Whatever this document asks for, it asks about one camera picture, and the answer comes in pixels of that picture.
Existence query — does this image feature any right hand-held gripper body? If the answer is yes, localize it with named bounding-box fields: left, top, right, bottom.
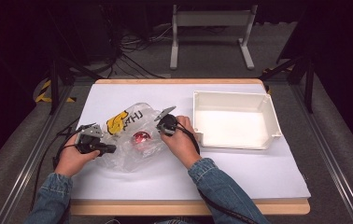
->
left=153, top=105, right=179, bottom=137

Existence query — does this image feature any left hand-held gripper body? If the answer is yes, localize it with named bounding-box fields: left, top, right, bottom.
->
left=75, top=122, right=104, bottom=155

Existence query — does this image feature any clear plastic bag yellow print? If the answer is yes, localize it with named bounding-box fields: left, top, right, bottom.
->
left=98, top=102, right=168, bottom=173

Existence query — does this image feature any red shiny round object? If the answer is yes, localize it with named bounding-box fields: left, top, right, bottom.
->
left=133, top=131, right=151, bottom=146

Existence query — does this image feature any white plastic box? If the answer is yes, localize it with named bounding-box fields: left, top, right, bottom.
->
left=192, top=90, right=283, bottom=151

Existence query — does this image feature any person's right hand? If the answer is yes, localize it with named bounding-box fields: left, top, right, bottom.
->
left=160, top=115, right=203, bottom=170

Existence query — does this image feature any person's left hand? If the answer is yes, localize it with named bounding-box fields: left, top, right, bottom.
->
left=54, top=135, right=101, bottom=178

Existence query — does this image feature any white paper sheet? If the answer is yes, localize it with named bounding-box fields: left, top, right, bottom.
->
left=71, top=83, right=312, bottom=201

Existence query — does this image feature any black tripod stand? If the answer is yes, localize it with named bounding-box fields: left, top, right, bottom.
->
left=258, top=55, right=317, bottom=115
left=47, top=46, right=104, bottom=116

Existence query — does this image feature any white metal stand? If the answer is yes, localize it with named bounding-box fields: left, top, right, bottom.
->
left=169, top=4, right=257, bottom=71

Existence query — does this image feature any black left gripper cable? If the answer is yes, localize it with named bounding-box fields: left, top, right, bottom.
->
left=29, top=116, right=96, bottom=213

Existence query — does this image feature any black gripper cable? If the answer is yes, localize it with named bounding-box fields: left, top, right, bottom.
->
left=176, top=121, right=260, bottom=224
left=29, top=116, right=96, bottom=213

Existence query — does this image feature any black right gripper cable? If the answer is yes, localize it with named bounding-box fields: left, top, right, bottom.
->
left=176, top=121, right=260, bottom=224

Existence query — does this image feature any aluminium floor rail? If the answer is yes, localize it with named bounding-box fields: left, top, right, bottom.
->
left=0, top=84, right=75, bottom=224
left=290, top=83, right=353, bottom=224

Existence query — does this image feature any bundle of floor cables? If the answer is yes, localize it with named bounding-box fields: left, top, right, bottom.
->
left=103, top=22, right=173, bottom=79

